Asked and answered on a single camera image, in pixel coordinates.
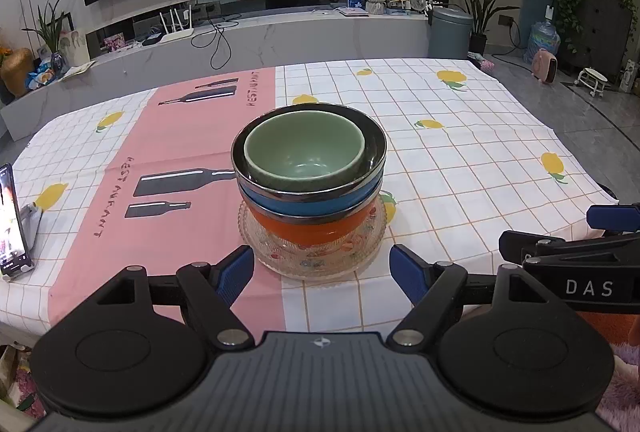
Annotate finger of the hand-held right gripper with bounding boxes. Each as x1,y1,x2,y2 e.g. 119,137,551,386
498,230,640,267
586,203,640,232

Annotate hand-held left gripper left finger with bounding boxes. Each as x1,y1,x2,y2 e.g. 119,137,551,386
94,243,257,349

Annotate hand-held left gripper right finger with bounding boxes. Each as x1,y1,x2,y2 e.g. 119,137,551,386
385,243,556,349

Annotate glass plate with yellow flower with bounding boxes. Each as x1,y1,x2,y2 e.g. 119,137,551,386
237,191,389,281

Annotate orange steel bowl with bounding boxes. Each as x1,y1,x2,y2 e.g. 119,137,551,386
245,198,379,247

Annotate blue steel bowl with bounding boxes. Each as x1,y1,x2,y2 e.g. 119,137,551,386
230,103,389,218

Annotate green ceramic bowl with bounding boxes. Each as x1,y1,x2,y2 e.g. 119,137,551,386
243,111,367,193

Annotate orange fuzzy cloth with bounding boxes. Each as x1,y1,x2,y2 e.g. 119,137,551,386
570,309,640,349

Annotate checked lemon print tablecloth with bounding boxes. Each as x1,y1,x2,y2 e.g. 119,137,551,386
0,57,619,349

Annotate pink fuzzy cloth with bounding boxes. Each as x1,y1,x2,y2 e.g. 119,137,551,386
596,341,640,429

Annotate small white stool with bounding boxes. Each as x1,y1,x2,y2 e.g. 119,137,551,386
573,67,611,98

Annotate pink heater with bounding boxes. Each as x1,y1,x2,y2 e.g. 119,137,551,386
531,48,560,85

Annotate pink slippers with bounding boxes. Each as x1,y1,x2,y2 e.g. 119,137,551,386
467,52,496,74

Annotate blue water jug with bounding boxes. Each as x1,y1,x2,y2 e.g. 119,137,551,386
523,4,561,66

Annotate dark grey cabinet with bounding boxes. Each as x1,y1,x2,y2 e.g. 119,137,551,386
569,0,636,74

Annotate phone stand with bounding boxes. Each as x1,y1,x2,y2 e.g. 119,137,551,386
20,202,44,259

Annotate grey trash can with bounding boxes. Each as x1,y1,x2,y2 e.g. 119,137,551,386
428,6,474,61

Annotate black smartphone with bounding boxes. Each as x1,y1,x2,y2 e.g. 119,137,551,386
0,163,36,282

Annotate tall leafy potted plant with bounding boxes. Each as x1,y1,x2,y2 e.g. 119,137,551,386
442,0,522,56

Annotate grey marble tv console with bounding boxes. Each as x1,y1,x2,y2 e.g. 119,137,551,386
0,0,435,141

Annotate white router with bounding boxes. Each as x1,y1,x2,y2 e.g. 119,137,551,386
159,6,196,44

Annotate white paper sheet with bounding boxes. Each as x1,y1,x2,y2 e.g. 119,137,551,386
60,60,97,78

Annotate blue snack bag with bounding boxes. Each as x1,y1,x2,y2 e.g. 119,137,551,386
25,61,59,91

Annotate gold vase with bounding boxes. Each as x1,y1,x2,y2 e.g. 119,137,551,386
0,47,35,100

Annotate green grass plant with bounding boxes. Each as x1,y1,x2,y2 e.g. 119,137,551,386
22,0,74,56

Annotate black floor cable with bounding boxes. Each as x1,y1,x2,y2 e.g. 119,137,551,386
492,16,532,64

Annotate black router cable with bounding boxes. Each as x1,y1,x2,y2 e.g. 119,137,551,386
192,14,241,70

